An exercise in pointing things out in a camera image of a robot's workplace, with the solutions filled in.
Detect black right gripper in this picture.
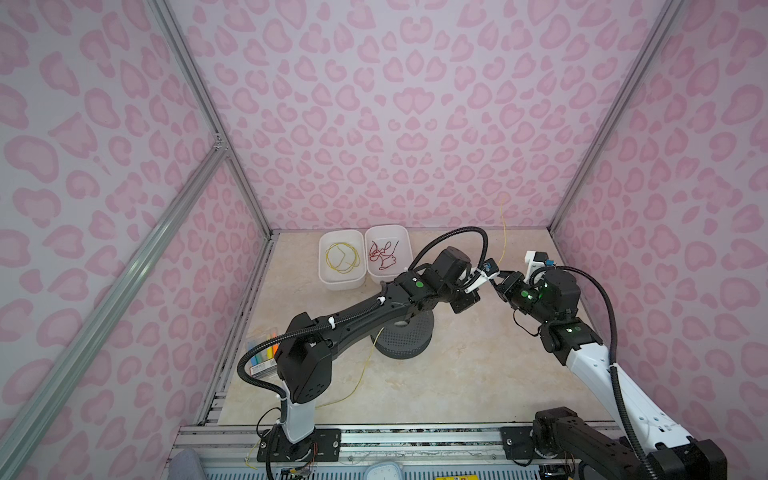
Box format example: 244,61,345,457
491,270,556,325

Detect dark grey cable spool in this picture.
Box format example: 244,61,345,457
370,311,434,360

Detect yellow cable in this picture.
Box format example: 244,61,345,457
325,242,361,275
314,197,510,410

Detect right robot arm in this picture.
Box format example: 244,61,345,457
493,265,728,479

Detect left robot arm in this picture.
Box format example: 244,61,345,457
236,226,498,445

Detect white plastic tray right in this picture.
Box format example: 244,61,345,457
364,225,413,283

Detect white plastic tray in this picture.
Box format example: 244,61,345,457
318,229,367,291
364,225,413,283

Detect white plastic tray left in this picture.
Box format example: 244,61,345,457
318,229,367,291

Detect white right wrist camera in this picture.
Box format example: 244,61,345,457
525,250,554,282

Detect red cable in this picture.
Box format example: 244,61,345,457
367,238,401,270

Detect yellow cable in tray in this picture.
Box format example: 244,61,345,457
325,242,361,275

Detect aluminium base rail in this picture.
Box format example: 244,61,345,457
158,421,691,480

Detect aluminium frame right post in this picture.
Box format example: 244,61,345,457
547,0,687,235

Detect aluminium frame post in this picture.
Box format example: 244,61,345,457
547,0,687,235
146,0,277,238

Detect aluminium frame left post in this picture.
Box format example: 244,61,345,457
146,0,277,238

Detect aluminium frame diagonal bar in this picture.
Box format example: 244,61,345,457
1,145,227,479

